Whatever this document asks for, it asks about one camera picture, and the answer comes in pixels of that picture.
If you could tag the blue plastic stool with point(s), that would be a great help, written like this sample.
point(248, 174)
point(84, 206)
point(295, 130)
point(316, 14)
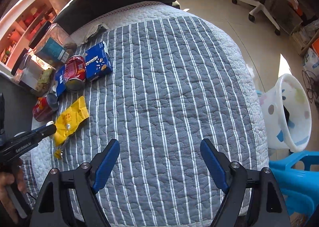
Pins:
point(298, 183)

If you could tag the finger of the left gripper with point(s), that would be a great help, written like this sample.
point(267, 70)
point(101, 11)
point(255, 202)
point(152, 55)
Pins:
point(44, 131)

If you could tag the clear jar with teal label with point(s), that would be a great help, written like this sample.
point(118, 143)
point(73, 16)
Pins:
point(53, 45)

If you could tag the torn paper wrapper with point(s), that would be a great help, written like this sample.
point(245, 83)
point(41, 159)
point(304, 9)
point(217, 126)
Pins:
point(94, 31)

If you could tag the yellow snack wrapper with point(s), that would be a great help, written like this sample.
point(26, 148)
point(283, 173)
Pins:
point(68, 122)

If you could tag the grey striped quilted blanket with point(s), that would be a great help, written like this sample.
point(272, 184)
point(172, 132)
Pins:
point(176, 80)

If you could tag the blue snack box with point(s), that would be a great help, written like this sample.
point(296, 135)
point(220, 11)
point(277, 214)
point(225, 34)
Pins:
point(58, 85)
point(97, 62)

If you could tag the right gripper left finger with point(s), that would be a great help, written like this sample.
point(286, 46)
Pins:
point(53, 205)

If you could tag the red soda can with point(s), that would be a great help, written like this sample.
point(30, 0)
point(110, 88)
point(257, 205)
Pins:
point(45, 106)
point(75, 73)

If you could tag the orange cardboard box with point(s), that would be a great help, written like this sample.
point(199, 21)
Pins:
point(315, 46)

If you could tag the dark grey chair back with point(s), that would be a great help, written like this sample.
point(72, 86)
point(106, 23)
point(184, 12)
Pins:
point(18, 108)

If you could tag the white bookshelf with red items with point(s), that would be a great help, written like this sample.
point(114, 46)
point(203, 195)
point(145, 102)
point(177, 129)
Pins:
point(18, 26)

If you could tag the white plastic bag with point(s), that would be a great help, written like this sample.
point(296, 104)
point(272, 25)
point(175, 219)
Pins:
point(310, 64)

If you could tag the wooden desk with shelves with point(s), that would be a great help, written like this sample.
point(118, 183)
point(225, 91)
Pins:
point(304, 17)

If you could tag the white patterned trash bin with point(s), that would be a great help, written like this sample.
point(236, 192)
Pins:
point(287, 115)

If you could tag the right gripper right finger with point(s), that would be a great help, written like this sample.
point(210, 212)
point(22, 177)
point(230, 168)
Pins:
point(266, 207)

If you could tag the clear jar with black lid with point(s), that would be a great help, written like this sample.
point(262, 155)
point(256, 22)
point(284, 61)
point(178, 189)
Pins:
point(32, 73)

